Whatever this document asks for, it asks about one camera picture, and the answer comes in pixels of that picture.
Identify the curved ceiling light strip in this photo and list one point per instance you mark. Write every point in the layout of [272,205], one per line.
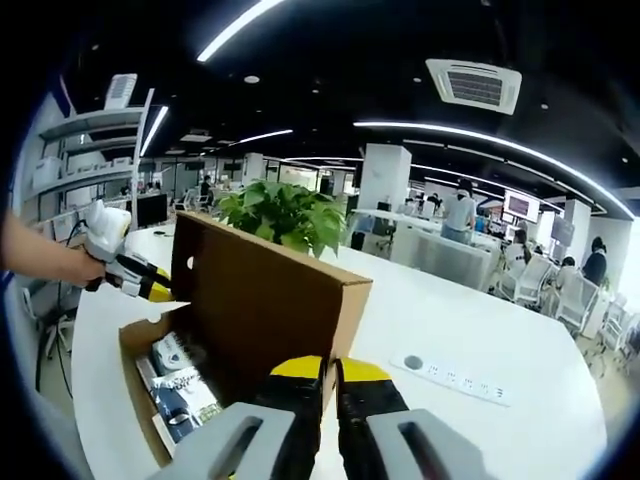
[400,125]

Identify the black office chair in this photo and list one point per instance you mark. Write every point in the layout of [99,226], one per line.
[384,232]

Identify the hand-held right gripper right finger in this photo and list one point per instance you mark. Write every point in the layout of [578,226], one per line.
[390,440]

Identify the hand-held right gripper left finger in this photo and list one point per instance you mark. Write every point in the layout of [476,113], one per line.
[260,440]

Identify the pink display screen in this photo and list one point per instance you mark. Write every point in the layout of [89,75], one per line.
[521,204]

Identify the grey desk partition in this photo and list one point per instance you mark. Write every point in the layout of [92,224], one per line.
[450,260]

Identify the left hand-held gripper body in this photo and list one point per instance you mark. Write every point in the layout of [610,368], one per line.
[106,230]

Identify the white mesh office chair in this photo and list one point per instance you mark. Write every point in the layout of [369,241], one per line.
[535,277]
[577,302]

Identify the green potted plant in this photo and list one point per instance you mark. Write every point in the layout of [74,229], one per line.
[285,215]

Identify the brown cardboard shoe box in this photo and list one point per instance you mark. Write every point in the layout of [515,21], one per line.
[260,300]

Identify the black desktop monitor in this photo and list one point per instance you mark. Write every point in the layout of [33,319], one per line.
[150,210]

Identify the person's left hand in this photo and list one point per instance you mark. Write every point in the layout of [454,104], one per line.
[77,267]

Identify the white power strip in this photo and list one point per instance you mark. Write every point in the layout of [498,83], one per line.
[450,382]

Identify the straight ceiling light strip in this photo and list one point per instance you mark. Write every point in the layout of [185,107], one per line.
[240,29]

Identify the ceiling air conditioner vent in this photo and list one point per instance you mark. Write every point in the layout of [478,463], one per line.
[475,85]

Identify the dark soft pack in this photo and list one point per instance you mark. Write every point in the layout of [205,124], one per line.
[185,400]

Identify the white ribbed panel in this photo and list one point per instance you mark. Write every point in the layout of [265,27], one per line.
[120,90]

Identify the grey metal storage shelf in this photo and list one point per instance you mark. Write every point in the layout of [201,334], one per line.
[90,120]

